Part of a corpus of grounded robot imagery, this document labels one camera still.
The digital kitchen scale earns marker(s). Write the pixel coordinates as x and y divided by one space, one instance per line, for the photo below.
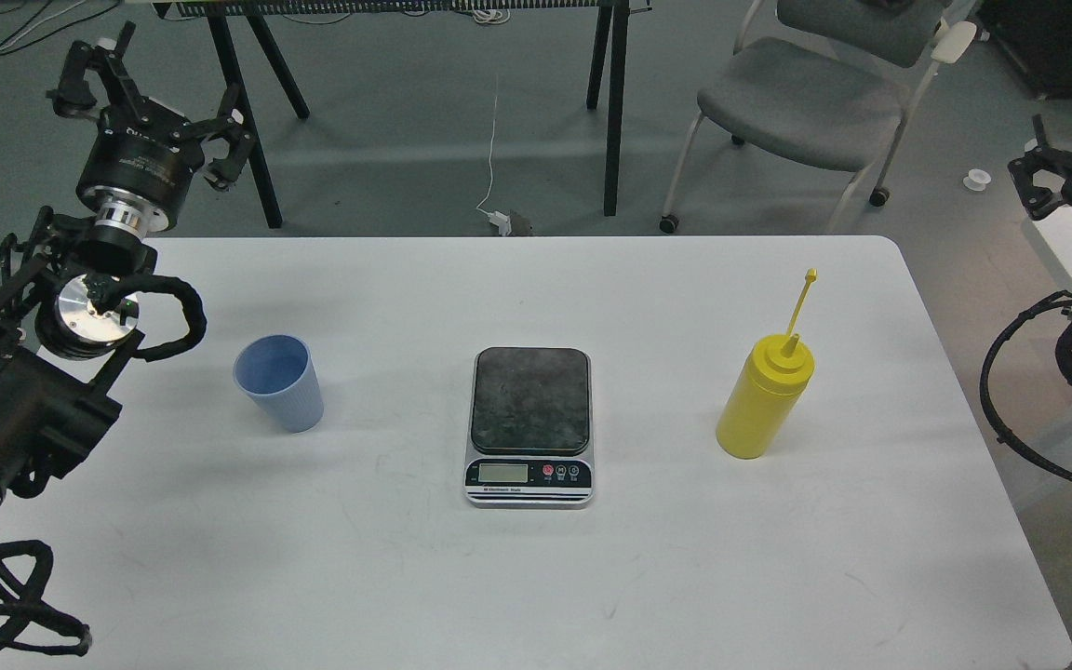
530 431

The white side table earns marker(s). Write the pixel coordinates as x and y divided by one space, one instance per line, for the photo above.
1051 240

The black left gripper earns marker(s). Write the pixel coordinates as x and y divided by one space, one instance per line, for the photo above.
153 165

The black cabinet in corner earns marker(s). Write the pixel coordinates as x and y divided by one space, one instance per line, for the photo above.
1036 38

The white power adapter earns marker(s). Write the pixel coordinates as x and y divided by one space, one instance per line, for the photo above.
510 224

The grey office chair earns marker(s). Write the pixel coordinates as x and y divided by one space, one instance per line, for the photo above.
818 110

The yellow squeeze bottle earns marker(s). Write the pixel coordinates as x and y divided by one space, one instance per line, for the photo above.
774 375

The white spool on floor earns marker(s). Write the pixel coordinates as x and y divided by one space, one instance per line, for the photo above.
976 180

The blue ribbed plastic cup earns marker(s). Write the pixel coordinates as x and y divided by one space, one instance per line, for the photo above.
277 373

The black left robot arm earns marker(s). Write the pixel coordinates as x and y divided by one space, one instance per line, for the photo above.
79 299

